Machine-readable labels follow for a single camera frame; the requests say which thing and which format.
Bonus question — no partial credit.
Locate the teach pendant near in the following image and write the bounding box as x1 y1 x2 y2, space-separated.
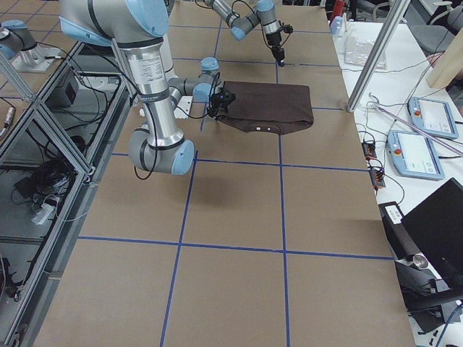
387 130 445 181

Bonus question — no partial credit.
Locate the blue tape line near crosswise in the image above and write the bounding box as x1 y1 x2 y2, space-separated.
77 236 394 261

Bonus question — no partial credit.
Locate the clear plastic bag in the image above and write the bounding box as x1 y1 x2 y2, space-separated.
344 36 375 67

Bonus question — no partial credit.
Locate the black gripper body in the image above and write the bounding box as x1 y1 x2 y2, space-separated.
206 101 221 118
266 31 285 58

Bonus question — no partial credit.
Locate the aluminium frame rack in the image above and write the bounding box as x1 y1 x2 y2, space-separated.
1 43 129 346

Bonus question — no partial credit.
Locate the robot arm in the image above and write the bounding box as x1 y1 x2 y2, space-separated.
203 0 294 67
59 1 221 175

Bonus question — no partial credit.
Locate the teach pendant far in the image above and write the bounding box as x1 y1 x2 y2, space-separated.
407 97 459 140

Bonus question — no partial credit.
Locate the aluminium frame post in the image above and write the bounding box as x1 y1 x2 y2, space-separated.
346 0 411 113

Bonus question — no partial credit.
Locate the teach pendant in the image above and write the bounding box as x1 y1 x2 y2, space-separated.
407 97 459 140
387 130 445 181

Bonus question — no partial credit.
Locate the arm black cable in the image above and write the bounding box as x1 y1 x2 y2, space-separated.
195 0 261 22
111 35 163 180

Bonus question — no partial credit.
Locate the brown paper table cover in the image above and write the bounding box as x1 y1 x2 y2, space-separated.
34 2 415 346

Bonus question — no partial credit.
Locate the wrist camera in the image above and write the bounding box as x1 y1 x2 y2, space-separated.
211 90 236 112
279 22 294 35

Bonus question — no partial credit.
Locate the dark brown t-shirt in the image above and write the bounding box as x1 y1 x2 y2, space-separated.
217 81 314 134

